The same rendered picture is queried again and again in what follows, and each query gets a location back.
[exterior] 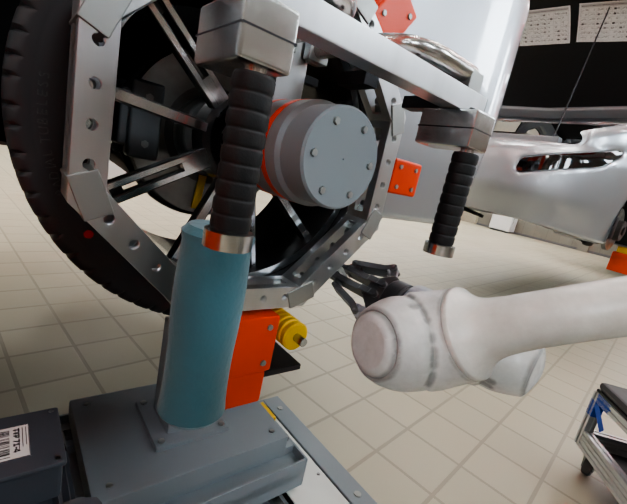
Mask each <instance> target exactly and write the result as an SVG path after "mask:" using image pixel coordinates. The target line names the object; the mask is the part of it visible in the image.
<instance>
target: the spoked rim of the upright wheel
mask: <svg viewBox="0 0 627 504"><path fill-rule="evenodd" d="M213 1H215V0H156V1H154V2H153V3H151V4H149V5H147V6H146V7H144V8H142V9H140V10H143V9H144V11H145V12H146V14H147V15H148V17H149V18H150V20H151V21H152V23H153V24H154V26H155V27H156V29H157V30H158V32H159V33H160V35H161V36H162V38H163V39H164V41H165V42H166V44H167V45H168V47H169V48H170V50H171V51H172V53H173V54H174V56H175V57H176V59H177V60H178V62H179V63H180V65H181V66H182V68H183V69H184V71H185V72H186V74H187V75H188V77H189V78H190V80H191V81H192V83H193V84H194V86H195V88H196V89H197V91H198V92H199V94H200V95H201V97H202V98H203V100H204V101H205V103H206V104H205V105H204V106H203V107H202V108H201V109H200V111H199V112H198V114H197V116H196V117H194V116H191V115H188V114H186V113H183V112H181V111H178V110H176V109H173V108H170V107H168V106H165V105H163V104H160V103H158V102H155V101H152V100H150V99H147V98H145V97H142V96H140V95H137V94H134V93H132V92H129V91H127V90H124V89H122V88H119V87H116V91H115V101H116V102H119V103H122V104H124V105H127V106H130V107H133V108H135V109H138V110H141V111H144V112H146V113H149V114H152V115H155V116H157V117H160V118H163V119H166V120H168V121H171V122H174V123H177V124H179V125H182V126H185V127H188V128H190V129H192V147H193V149H192V150H189V151H187V152H184V153H181V154H178V155H175V156H173V157H170V158H167V159H164V160H161V161H159V162H156V163H153V164H150V165H147V166H145V167H142V168H139V169H136V170H133V171H131V172H128V173H125V174H122V175H119V176H117V177H114V178H111V179H108V181H107V192H108V193H109V194H110V195H111V197H112V198H113V199H114V200H115V201H116V202H117V203H121V202H124V201H126V200H129V199H131V198H134V197H136V196H139V195H142V194H144V193H147V192H149V191H152V190H154V189H157V188H159V187H162V186H165V185H167V184H170V183H172V182H175V181H177V180H180V179H182V178H185V177H188V176H190V175H193V174H195V173H198V172H200V171H203V170H204V171H205V172H206V173H207V174H208V175H209V176H210V177H212V178H213V179H214V180H213V181H212V183H211V184H210V186H209V188H208V189H207V191H206V193H205V194H204V196H203V197H202V199H201V201H200V202H199V204H198V205H197V207H196V209H195V210H194V212H193V213H192V215H191V217H190V218H189V220H188V221H187V222H189V221H191V220H197V219H203V220H205V219H206V217H207V216H208V214H209V213H210V211H211V209H212V202H213V197H214V195H215V191H214V189H215V182H216V179H217V178H218V175H217V169H218V163H219V162H220V149H221V144H220V136H221V133H222V131H223V129H224V127H225V126H226V123H225V116H226V110H227V109H228V107H229V105H228V96H229V93H226V91H225V89H224V88H223V86H222V84H221V83H220V81H219V80H218V78H217V76H216V75H215V73H214V72H213V71H211V70H208V69H205V68H202V67H199V66H197V67H198V68H199V70H200V72H201V73H202V75H203V77H201V75H200V74H199V72H198V70H197V69H196V67H195V66H194V64H193V63H192V61H191V59H190V58H189V56H188V55H187V53H186V52H185V50H184V49H183V47H182V45H181V44H180V42H179V41H178V39H177V38H176V36H175V35H174V33H173V31H172V30H171V28H170V27H169V25H168V24H167V22H166V21H165V19H164V17H163V16H162V14H164V15H165V17H166V18H167V20H168V21H169V23H170V25H171V26H172V28H173V29H174V31H175V32H176V34H177V36H178V37H179V39H180V40H181V42H182V43H183V45H184V47H185V48H186V50H187V51H188V53H189V54H190V56H191V57H192V59H193V61H194V58H195V50H196V42H195V41H194V39H193V37H192V36H191V34H190V32H189V31H188V29H187V28H186V26H185V24H184V23H183V21H182V19H181V18H180V16H179V15H178V13H177V11H176V10H175V8H174V6H173V5H182V6H190V7H195V8H199V9H201V8H202V6H205V5H207V4H209V3H211V2H213ZM140 10H138V11H140ZM349 69H351V68H350V66H349V63H348V62H346V61H344V60H342V59H340V58H332V59H328V63H327V66H326V67H314V66H312V65H310V64H307V70H306V75H309V76H311V77H313V78H316V79H318V80H319V83H318V87H315V88H311V87H309V86H306V85H303V91H302V96H301V99H323V100H327V101H330V102H333V103H335V104H344V105H350V106H354V107H356V108H358V109H359V102H358V96H357V90H349V89H346V88H344V87H341V86H339V85H338V80H339V75H340V72H341V71H348V70H349ZM219 113H220V116H219V117H217V116H218V115H219ZM178 165H180V169H177V170H174V171H172V172H169V173H166V174H164V175H161V176H158V177H156V178H153V179H151V180H148V181H145V182H143V183H140V184H137V185H135V186H132V187H129V188H127V189H124V190H123V188H122V186H124V185H127V184H130V183H132V182H135V181H138V180H140V179H143V178H146V177H148V176H151V175H154V174H157V173H159V172H162V171H165V170H167V169H170V168H173V167H175V166H178ZM271 195H272V194H271ZM272 196H273V197H272V199H271V200H270V202H269V203H268V204H267V205H266V206H265V208H264V209H263V210H262V211H261V212H260V213H259V214H258V215H257V216H256V199H255V200H254V204H255V206H254V212H253V215H252V216H251V219H252V223H251V229H250V232H252V233H253V234H254V237H255V242H254V245H253V247H252V251H251V259H250V267H249V274H248V276H266V275H269V274H271V273H274V272H276V271H278V270H280V269H282V268H284V267H286V266H288V265H289V264H291V263H292V262H294V261H295V260H297V259H298V258H300V257H301V256H302V255H303V254H305V253H306V252H307V251H308V250H309V249H310V248H311V247H313V246H314V245H315V244H316V243H317V242H318V240H319V239H320V238H321V237H322V236H323V235H324V234H325V232H326V231H327V230H328V228H329V227H330V226H331V224H332V223H333V221H334V220H335V218H336V217H337V215H338V213H339V211H340V209H327V208H324V207H321V206H305V205H301V204H298V203H295V202H292V201H289V200H286V199H284V198H281V197H278V196H274V195H272ZM142 230H143V229H142ZM143 231H144V232H145V233H146V234H147V235H148V237H149V238H150V239H151V240H152V241H153V242H154V243H155V244H156V245H157V246H158V247H159V248H160V249H161V251H162V252H163V253H164V254H165V255H166V256H167V257H168V258H169V259H170V260H171V261H172V262H173V264H174V265H175V266H177V260H178V255H179V250H180V244H181V239H182V235H181V233H180V234H179V236H178V238H177V239H176V240H175V239H170V238H165V237H162V236H158V235H155V234H153V233H150V232H148V231H145V230H143Z"/></svg>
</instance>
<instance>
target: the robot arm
mask: <svg viewBox="0 0 627 504"><path fill-rule="evenodd" d="M369 274H370V275H369ZM347 275H348V277H349V278H348V277H347ZM374 275H375V276H374ZM376 276H380V277H383V278H378V277H376ZM399 276H400V272H399V269H398V267H397V265H396V264H391V265H383V264H377V263H371V262H366V261H360V260H353V261H352V264H350V265H345V264H343V265H342V266H341V267H340V268H339V269H338V270H337V271H336V272H335V273H334V274H333V275H332V276H331V277H330V279H331V280H333V282H332V283H331V284H332V286H333V288H334V290H335V291H336V293H337V294H338V295H339V296H340V297H341V298H342V299H343V301H344V302H345V303H346V304H347V305H348V306H349V307H350V309H351V311H352V313H353V315H354V317H355V318H356V321H355V323H354V326H353V332H352V337H351V347H352V352H353V356H354V358H355V360H356V362H357V365H358V367H359V369H360V371H361V372H362V374H363V375H364V376H365V377H366V378H368V379H369V380H370V381H372V382H373V383H375V384H377V385H379V386H381V387H383V388H386V389H389V390H393V391H397V392H419V391H426V390H427V391H430V392H436V391H442V390H446V389H450V388H454V387H457V386H462V385H466V384H470V385H473V386H476V385H480V386H482V387H484V388H486V389H488V390H490V391H493V392H497V393H501V394H505V395H511V396H517V397H522V396H524V395H525V394H527V393H528V392H529V391H530V390H531V389H532V388H533V386H534V385H535V384H536V383H537V382H538V380H539V379H540V377H541V375H542V373H543V371H544V368H545V362H546V351H545V348H549V347H555V346H561V345H567V344H574V343H581V342H588V341H596V340H604V339H613V338H621V337H627V275H626V276H620V277H614V278H608V279H603V280H597V281H591V282H585V283H580V284H574V285H568V286H562V287H556V288H550V289H544V290H538V291H532V292H526V293H520V294H514V295H508V296H501V297H491V298H482V297H477V296H474V295H473V294H471V293H470V292H469V291H467V290H466V289H464V288H461V287H455V288H449V289H441V290H432V289H429V288H427V287H425V286H422V285H417V286H412V285H410V284H408V283H406V282H403V281H400V280H399V278H398V277H399ZM350 278H352V279H354V280H356V281H358V282H360V283H362V284H359V283H357V282H356V281H354V280H352V279H350ZM343 287H344V288H346V289H348V290H350V291H352V292H353V293H355V294H357V295H359V296H361V297H362V298H363V300H364V303H365V306H362V305H361V304H359V303H356V302H355V300H354V299H353V298H352V297H351V296H350V295H349V294H348V293H347V292H346V291H345V290H344V289H343Z"/></svg>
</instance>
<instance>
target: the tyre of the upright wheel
mask: <svg viewBox="0 0 627 504"><path fill-rule="evenodd" d="M72 1H73V0H20V4H19V6H17V8H16V11H15V13H14V16H13V19H12V22H11V28H10V30H9V33H8V37H7V41H6V46H5V53H4V57H3V65H2V77H1V106H2V118H3V125H4V132H5V138H6V143H7V147H8V150H9V154H10V159H11V162H12V165H13V168H14V170H15V173H16V177H17V179H18V182H19V184H20V187H21V189H22V191H23V192H24V194H25V198H26V200H27V202H28V204H29V206H30V207H31V209H32V211H33V213H34V214H35V215H36V216H37V218H38V221H39V223H40V224H41V226H42V227H43V229H44V230H45V231H46V233H47V234H49V235H50V237H51V239H52V241H53V242H54V243H55V244H56V246H57V247H58V248H59V249H60V250H61V251H62V253H65V254H66V256H67V258H68V259H69V260H70V261H71V262H72V263H73V264H74V265H75V266H76V267H78V268H79V269H80V270H83V272H84V274H86V275H87V276H88V277H89V278H91V279H92V280H93V281H94V282H96V283H97V284H101V285H102V287H103V288H105V289H106V290H108V291H109V292H111V293H113V294H117V295H118V297H120V298H122V299H124V300H126V301H128V302H131V303H132V302H133V303H134V304H135V305H137V306H139V307H142V308H145V309H148V308H149V310H151V311H154V312H157V313H161V312H162V313H163V314H165V315H170V307H171V304H170V303H169V302H168V301H167V300H166V298H165V297H164V296H163V295H162V294H161V293H160V292H159V291H158V290H157V289H156V288H155V287H154V286H153V285H152V284H151V283H150V282H149V281H148V280H147V279H146V278H145V277H144V276H143V275H141V274H140V273H139V272H138V271H137V270H136V269H135V268H134V267H133V266H132V265H131V264H130V263H129V262H128V261H127V260H126V259H125V258H124V257H123V256H122V255H121V254H120V253H119V252H118V251H117V250H116V249H115V248H114V247H113V246H112V245H111V244H110V243H109V242H108V241H107V240H105V239H104V238H103V237H102V236H101V235H100V234H99V233H98V232H97V231H96V230H95V229H94V228H93V227H92V226H91V225H90V224H89V223H88V222H87V221H86V222H85V221H83V219H82V218H81V216H80V215H79V213H78V212H77V211H76V210H75V209H74V208H73V207H72V206H71V205H70V204H68V203H67V201H66V200H65V198H64V196H63V195H62V193H61V177H62V174H61V171H60V168H62V161H63V145H64V129H65V113H66V97H67V81H68V65H69V49H70V33H71V25H70V24H69V21H70V19H71V17H72Z"/></svg>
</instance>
